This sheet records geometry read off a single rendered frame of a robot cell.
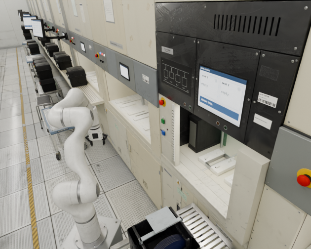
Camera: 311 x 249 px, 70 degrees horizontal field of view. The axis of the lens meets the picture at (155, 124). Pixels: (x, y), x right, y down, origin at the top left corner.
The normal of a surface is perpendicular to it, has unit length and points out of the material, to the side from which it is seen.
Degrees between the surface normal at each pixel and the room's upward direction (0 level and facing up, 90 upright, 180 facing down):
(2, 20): 90
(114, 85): 90
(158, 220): 0
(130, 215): 0
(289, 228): 90
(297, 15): 90
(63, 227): 0
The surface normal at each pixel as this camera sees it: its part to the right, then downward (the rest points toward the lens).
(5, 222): -0.05, -0.87
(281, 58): -0.87, 0.29
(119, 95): 0.50, 0.41
